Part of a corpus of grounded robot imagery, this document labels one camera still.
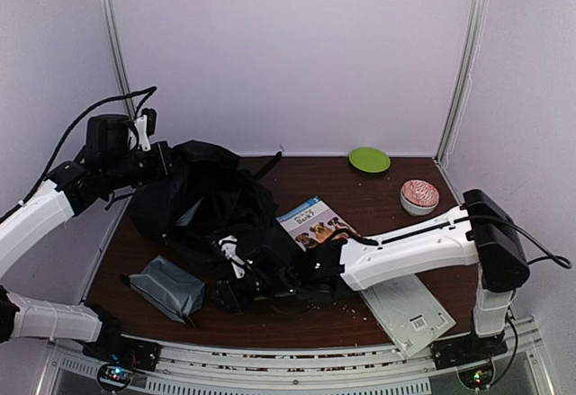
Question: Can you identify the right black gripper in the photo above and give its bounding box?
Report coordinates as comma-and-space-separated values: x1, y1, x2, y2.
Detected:
205, 271, 295, 316

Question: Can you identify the right aluminium frame post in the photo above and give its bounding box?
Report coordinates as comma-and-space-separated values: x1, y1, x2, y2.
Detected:
435, 0, 488, 168

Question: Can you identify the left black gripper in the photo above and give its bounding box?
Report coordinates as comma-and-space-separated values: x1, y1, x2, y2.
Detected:
103, 139, 182, 190

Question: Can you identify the green plate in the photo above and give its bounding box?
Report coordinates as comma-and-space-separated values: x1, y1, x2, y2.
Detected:
348, 147, 392, 174

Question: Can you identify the black zip pouch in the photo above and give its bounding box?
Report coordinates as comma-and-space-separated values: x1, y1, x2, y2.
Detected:
269, 280, 356, 315

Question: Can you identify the grey pencil pouch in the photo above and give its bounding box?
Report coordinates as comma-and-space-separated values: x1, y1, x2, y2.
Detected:
119, 256, 206, 328

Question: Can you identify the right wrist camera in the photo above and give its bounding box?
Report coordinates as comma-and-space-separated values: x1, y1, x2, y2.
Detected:
218, 235, 290, 278

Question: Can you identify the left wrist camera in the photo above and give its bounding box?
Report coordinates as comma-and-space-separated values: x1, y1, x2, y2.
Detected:
133, 108, 158, 152

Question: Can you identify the red patterned bowl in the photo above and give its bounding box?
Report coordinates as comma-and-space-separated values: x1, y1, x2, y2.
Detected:
400, 179, 440, 216

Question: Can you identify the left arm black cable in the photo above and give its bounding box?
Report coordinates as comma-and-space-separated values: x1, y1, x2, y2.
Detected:
0, 86, 158, 225

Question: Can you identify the aluminium frame post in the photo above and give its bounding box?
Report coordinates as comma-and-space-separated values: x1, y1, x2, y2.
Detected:
100, 0, 131, 94
435, 0, 488, 168

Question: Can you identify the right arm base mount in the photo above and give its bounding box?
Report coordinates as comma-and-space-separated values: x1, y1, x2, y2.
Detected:
430, 333, 509, 391

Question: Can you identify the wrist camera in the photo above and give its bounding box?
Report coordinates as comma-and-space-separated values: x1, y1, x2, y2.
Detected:
218, 235, 290, 278
133, 108, 158, 152

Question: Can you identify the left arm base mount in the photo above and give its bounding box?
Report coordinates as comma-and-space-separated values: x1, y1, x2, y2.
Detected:
79, 304, 161, 394

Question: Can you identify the left aluminium frame post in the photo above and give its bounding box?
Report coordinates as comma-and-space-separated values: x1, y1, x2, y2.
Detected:
100, 0, 131, 94

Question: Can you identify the front aluminium rail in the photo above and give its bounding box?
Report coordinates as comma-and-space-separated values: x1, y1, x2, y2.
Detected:
35, 316, 554, 395

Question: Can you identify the grey notebook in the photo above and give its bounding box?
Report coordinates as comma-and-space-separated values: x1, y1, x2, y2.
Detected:
359, 274, 455, 359

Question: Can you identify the black student backpack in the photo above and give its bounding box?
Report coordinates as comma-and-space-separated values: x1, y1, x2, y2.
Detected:
127, 140, 283, 270

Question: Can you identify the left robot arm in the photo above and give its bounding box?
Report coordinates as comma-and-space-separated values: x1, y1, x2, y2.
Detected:
1, 141, 173, 363

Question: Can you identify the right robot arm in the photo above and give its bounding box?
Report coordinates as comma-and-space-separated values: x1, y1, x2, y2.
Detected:
215, 189, 530, 361

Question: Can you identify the dog picture book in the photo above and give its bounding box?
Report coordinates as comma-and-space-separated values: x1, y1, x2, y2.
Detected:
277, 196, 356, 252

